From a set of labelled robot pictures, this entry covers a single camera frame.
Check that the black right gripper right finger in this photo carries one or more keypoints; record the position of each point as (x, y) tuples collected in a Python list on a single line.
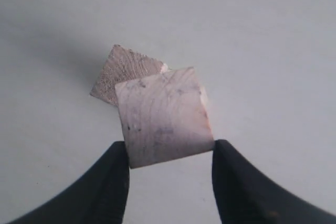
[(244, 194)]

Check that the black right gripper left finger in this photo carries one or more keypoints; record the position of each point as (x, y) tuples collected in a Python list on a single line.
[(98, 196)]

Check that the medium small wooden cube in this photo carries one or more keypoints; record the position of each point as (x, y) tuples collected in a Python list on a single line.
[(123, 65)]

